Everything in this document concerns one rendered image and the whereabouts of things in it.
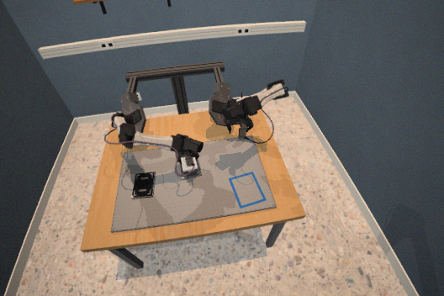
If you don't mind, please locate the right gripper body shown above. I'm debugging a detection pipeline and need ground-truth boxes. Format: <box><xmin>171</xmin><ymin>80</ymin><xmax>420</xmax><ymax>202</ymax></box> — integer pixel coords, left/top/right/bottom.
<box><xmin>175</xmin><ymin>149</ymin><xmax>199</xmax><ymax>165</ymax></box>

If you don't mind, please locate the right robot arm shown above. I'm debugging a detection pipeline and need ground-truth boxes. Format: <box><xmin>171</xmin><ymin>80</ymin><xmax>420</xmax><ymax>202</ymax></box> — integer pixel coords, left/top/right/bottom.
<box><xmin>111</xmin><ymin>109</ymin><xmax>204</xmax><ymax>152</ymax></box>

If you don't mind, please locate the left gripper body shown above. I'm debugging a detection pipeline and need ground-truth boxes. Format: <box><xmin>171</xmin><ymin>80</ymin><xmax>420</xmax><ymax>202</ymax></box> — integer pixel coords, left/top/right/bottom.
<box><xmin>226</xmin><ymin>114</ymin><xmax>254</xmax><ymax>136</ymax></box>

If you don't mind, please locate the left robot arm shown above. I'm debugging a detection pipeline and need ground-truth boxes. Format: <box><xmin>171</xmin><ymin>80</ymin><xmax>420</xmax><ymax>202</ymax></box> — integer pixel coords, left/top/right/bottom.
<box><xmin>212</xmin><ymin>80</ymin><xmax>289</xmax><ymax>120</ymax></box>

